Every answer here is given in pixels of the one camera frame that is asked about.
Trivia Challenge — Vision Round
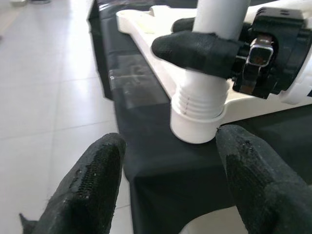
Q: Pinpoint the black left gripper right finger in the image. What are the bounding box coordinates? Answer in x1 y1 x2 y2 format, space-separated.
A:
214 123 312 234

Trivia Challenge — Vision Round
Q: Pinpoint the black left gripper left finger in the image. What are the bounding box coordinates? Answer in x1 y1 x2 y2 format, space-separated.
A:
19 132 127 234

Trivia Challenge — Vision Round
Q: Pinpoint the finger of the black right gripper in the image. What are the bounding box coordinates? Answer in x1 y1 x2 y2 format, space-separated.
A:
151 31 241 79
172 18 196 33

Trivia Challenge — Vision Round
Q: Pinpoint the white plastic table leg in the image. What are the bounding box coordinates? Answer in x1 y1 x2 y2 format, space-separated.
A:
170 0 251 122

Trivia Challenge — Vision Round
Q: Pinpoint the white plastic children table top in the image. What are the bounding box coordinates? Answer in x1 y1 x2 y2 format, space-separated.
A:
116 6 312 144

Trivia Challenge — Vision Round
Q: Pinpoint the clear plastic bag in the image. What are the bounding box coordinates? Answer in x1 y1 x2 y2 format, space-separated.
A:
108 55 171 110

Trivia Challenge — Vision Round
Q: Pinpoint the black tablecloth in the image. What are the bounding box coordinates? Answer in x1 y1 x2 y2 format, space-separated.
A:
86 0 312 234

